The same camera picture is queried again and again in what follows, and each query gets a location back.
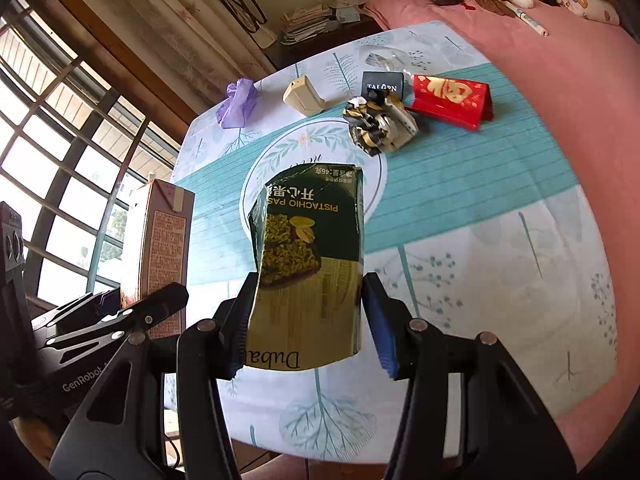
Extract purple plastic bag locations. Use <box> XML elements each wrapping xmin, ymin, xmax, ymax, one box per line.
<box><xmin>216</xmin><ymin>77</ymin><xmax>261</xmax><ymax>130</ymax></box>

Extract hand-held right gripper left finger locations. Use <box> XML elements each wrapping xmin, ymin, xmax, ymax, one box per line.
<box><xmin>50</xmin><ymin>271</ymin><xmax>258</xmax><ymax>480</ymax></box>

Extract white box on nightstand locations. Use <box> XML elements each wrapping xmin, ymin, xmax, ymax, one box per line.
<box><xmin>327</xmin><ymin>0</ymin><xmax>368</xmax><ymax>24</ymax></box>

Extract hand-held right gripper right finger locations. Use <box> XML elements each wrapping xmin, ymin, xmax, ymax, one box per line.
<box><xmin>361</xmin><ymin>271</ymin><xmax>576</xmax><ymax>480</ymax></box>

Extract dark wooden nightstand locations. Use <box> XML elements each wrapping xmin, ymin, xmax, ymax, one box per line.
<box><xmin>265</xmin><ymin>15</ymin><xmax>386</xmax><ymax>73</ymax></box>

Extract brown plush leaf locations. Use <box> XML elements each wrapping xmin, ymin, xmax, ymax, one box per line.
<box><xmin>472</xmin><ymin>0</ymin><xmax>518</xmax><ymax>18</ymax></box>

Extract red and white drink carton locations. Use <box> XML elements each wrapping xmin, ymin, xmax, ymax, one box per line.
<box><xmin>120</xmin><ymin>178</ymin><xmax>197</xmax><ymax>341</ymax></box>

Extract tree-print blue tablecloth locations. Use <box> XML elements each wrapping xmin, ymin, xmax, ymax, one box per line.
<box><xmin>162</xmin><ymin>20</ymin><xmax>618</xmax><ymax>466</ymax></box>

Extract grid-framed window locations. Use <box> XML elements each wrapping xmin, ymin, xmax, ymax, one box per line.
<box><xmin>0</xmin><ymin>0</ymin><xmax>181</xmax><ymax>311</ymax></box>

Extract white marker pen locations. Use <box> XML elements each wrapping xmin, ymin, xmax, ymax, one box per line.
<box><xmin>510</xmin><ymin>7</ymin><xmax>548</xmax><ymax>37</ymax></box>

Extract small black box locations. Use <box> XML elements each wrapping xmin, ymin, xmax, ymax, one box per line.
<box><xmin>361</xmin><ymin>71</ymin><xmax>407</xmax><ymax>101</ymax></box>

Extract stack of books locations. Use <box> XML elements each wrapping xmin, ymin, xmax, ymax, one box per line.
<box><xmin>279</xmin><ymin>4</ymin><xmax>336</xmax><ymax>46</ymax></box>

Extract small beige box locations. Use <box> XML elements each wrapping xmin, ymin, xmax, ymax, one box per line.
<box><xmin>282</xmin><ymin>76</ymin><xmax>325</xmax><ymax>117</ymax></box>

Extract red gift packet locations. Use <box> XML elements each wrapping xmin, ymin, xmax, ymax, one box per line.
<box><xmin>404</xmin><ymin>74</ymin><xmax>495</xmax><ymax>132</ymax></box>

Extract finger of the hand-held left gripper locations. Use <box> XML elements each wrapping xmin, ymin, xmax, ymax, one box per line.
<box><xmin>42</xmin><ymin>282</ymin><xmax>190</xmax><ymax>361</ymax></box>
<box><xmin>32</xmin><ymin>291</ymin><xmax>123</xmax><ymax>333</ymax></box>

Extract beige floral curtain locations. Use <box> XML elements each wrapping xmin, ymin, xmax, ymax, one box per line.
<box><xmin>85</xmin><ymin>0</ymin><xmax>278</xmax><ymax>111</ymax></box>

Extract crumpled black and silver wrapper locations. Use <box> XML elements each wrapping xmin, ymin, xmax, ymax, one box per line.
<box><xmin>342</xmin><ymin>94</ymin><xmax>420</xmax><ymax>156</ymax></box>

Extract dark green snack box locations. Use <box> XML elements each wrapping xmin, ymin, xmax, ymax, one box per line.
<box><xmin>235</xmin><ymin>162</ymin><xmax>366</xmax><ymax>372</ymax></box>

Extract pink bed blanket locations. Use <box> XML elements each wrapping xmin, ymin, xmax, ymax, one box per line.
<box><xmin>362</xmin><ymin>0</ymin><xmax>640</xmax><ymax>441</ymax></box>

